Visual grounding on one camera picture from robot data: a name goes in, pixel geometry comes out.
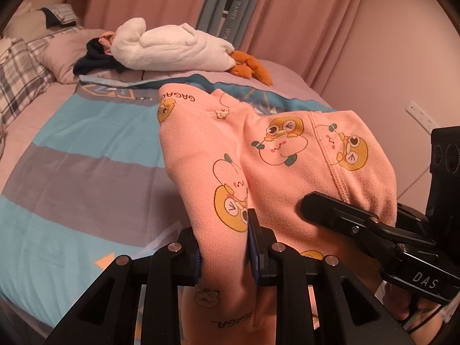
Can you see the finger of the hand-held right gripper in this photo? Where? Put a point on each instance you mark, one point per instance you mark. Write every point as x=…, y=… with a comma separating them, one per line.
x=334, y=214
x=411, y=221

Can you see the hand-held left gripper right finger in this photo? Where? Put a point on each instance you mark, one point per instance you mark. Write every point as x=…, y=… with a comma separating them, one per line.
x=252, y=248

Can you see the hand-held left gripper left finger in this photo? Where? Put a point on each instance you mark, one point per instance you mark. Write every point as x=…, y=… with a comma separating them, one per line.
x=187, y=258

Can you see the pink cartoon print shirt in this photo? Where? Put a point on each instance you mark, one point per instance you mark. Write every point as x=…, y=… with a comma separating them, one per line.
x=273, y=172

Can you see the person's right hand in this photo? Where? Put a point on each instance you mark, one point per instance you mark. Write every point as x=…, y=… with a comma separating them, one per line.
x=397, y=302

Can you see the blue grey striped blanket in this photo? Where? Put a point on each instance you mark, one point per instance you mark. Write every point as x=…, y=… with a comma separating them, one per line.
x=90, y=172

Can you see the bed with pink sheet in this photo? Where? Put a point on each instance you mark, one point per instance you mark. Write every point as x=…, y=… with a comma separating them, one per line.
x=291, y=79

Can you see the pink curtain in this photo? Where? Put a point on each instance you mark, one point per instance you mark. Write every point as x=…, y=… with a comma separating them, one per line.
x=309, y=18

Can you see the white goose plush toy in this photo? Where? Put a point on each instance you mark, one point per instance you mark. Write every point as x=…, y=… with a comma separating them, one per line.
x=172, y=50

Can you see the dark navy garment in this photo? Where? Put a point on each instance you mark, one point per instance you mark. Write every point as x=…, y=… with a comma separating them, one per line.
x=95, y=61

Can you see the blue grey curtain panel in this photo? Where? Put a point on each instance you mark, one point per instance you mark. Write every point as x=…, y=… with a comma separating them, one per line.
x=230, y=7

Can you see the small pink cloth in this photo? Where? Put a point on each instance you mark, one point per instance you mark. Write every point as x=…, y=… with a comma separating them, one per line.
x=106, y=38

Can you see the pink pillow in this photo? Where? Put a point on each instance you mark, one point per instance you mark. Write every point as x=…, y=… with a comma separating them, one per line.
x=66, y=55

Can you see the plaid pillow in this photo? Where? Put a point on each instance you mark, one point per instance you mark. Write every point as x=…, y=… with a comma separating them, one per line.
x=21, y=75

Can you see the dark striped pillow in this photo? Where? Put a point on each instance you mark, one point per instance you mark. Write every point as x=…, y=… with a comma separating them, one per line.
x=61, y=14

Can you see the beige pillow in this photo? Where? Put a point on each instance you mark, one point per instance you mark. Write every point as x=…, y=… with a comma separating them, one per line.
x=25, y=23

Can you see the white wall socket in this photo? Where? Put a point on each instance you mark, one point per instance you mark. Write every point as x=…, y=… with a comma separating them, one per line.
x=421, y=115

